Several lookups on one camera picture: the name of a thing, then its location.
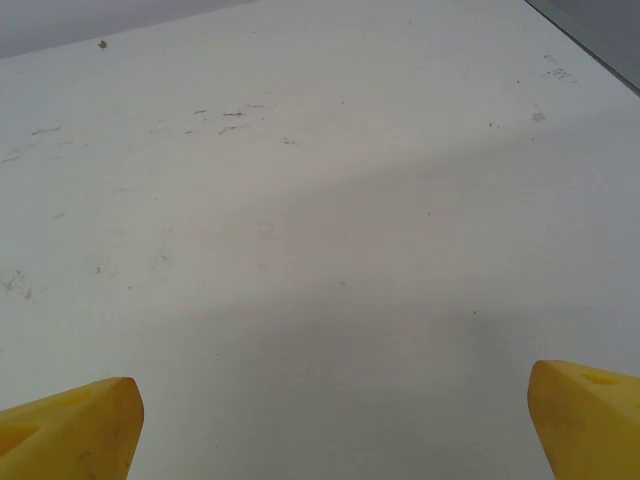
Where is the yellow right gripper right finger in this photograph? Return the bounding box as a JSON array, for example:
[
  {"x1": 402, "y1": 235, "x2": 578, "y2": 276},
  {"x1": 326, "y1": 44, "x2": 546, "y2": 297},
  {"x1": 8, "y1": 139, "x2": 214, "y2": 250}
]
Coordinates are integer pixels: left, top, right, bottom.
[{"x1": 528, "y1": 359, "x2": 640, "y2": 480}]

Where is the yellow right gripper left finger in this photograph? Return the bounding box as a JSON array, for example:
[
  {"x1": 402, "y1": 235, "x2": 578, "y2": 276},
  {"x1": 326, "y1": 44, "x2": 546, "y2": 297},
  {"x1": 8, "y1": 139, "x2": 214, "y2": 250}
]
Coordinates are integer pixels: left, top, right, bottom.
[{"x1": 0, "y1": 376, "x2": 146, "y2": 480}]

